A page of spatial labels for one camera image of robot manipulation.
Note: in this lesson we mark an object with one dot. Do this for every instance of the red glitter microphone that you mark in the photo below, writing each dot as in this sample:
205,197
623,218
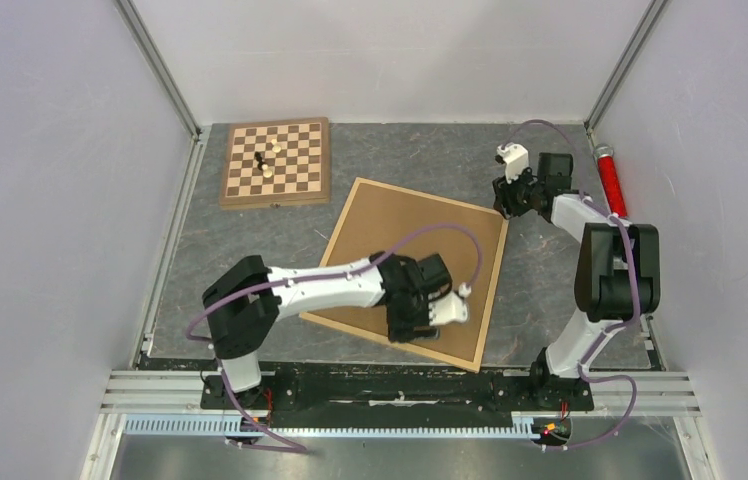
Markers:
604,159

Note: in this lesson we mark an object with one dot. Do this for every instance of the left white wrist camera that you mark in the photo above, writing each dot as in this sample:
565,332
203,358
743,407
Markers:
450,308

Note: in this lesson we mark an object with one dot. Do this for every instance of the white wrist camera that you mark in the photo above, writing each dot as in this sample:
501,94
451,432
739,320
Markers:
514,157
450,308

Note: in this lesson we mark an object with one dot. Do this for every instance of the brown frame backing board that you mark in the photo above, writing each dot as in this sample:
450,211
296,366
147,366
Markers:
469,238

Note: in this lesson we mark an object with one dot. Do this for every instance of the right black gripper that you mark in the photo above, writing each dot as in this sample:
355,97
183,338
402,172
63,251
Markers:
504,202

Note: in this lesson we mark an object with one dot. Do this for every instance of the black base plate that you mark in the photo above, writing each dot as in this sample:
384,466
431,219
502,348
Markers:
325,395

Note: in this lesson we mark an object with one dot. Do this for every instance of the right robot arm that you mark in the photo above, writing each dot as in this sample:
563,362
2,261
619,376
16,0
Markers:
617,278

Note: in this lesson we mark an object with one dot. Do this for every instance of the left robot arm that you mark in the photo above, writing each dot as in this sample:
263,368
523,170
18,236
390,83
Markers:
242,306

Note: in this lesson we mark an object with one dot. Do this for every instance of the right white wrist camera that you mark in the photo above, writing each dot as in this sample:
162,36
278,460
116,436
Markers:
514,157

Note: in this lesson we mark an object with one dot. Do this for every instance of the white slotted cable duct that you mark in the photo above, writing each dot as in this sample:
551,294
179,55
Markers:
234,426

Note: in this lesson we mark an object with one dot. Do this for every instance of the black chess piece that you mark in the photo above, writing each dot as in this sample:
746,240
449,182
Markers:
261,164

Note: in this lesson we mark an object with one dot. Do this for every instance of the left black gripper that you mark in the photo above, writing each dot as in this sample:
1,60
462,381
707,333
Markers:
402,331

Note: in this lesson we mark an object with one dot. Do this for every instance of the wooden chessboard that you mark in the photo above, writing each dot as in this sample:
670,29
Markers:
302,169

